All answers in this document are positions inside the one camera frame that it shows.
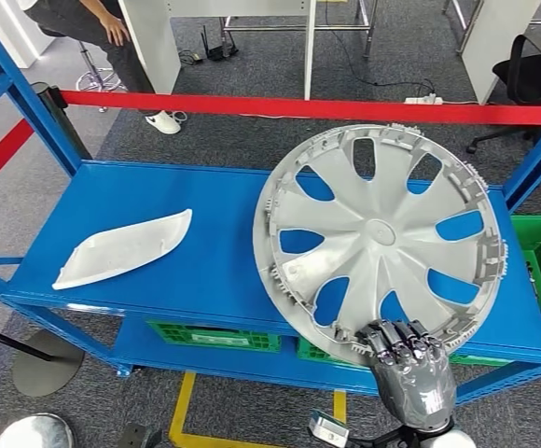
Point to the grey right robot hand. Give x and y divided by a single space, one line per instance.
415 383

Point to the person's hand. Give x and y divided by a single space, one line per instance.
115 29

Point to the grey plastic wheel hubcap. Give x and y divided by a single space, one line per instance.
378 235

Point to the white curved plastic part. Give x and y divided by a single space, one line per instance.
121 250

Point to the blue metal shelf rack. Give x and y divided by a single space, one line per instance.
205 247

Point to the white office desk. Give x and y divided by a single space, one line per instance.
152 37

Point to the chrome base stool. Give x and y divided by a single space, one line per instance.
97 79

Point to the person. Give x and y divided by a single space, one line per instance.
75 18

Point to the chrome base belt stanchion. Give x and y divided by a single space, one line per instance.
48 99
32 433

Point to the black router with antennas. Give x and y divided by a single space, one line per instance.
218 51

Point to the long red barrier belt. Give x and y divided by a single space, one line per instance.
298 108

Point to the white power strip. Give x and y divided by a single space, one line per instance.
422 99

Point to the black office chair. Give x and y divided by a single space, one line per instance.
532 74

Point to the black base belt stanchion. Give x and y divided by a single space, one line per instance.
48 365

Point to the white desk side panel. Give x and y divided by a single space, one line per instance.
494 43

